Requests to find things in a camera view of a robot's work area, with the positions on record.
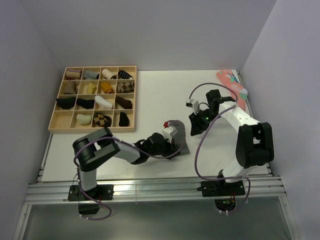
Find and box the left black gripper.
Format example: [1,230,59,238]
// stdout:
[148,136,179,161]

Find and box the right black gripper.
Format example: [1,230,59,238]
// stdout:
[188,109,221,137]

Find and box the grey sock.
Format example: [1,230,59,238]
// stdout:
[168,120,190,156]

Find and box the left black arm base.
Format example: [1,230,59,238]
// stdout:
[67,184,114,216]

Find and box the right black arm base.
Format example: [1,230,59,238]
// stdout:
[196,180,246,214]

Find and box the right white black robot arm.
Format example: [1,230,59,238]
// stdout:
[186,89,274,195]

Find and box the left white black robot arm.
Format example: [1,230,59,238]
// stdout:
[72,126,179,200]

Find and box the black rolled sock bottom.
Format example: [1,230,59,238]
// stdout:
[118,111,130,127]

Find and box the black rolled sock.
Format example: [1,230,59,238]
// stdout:
[118,111,130,127]
[56,97,76,110]
[76,98,95,109]

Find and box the dark brown rolled sock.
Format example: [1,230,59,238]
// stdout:
[115,96,133,110]

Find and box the pink patterned sock pair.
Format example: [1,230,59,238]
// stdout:
[216,69,248,111]

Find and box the brown argyle rolled sock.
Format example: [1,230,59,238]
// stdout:
[93,112,112,128]

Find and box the brown checkered rolled sock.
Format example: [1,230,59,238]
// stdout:
[117,81,135,94]

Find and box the mustard yellow rolled sock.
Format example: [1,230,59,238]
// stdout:
[100,81,115,94]

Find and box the pale green rolled sock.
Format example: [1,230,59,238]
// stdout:
[76,113,92,126]

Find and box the black white striped sock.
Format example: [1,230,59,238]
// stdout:
[118,70,133,80]

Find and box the black rolled sock middle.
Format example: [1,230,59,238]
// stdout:
[76,98,95,109]

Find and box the wooden compartment tray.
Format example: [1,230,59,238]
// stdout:
[48,65,138,134]

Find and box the cream rolled sock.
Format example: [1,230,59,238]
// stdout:
[83,83,97,95]

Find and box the white brown rolled sock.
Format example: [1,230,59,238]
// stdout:
[101,68,117,80]

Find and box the black rolled sock left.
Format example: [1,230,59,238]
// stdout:
[56,97,76,110]

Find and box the light blue rolled sock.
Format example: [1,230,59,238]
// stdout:
[83,70,100,80]

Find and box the taupe rolled sock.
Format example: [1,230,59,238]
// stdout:
[63,80,78,95]

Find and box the beige purple rolled sock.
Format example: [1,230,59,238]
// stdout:
[65,69,82,80]

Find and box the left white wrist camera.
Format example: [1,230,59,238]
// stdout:
[162,121,178,142]

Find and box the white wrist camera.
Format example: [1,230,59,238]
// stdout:
[185,98,199,111]
[162,121,178,142]

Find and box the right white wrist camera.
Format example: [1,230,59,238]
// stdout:
[185,98,199,111]

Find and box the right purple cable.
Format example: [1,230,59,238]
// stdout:
[188,82,251,213]

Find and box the purple cable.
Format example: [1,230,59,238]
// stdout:
[73,119,182,221]
[188,82,251,213]

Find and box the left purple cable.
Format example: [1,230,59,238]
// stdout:
[73,119,182,221]

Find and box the aluminium rail frame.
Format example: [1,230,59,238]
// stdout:
[14,132,301,240]

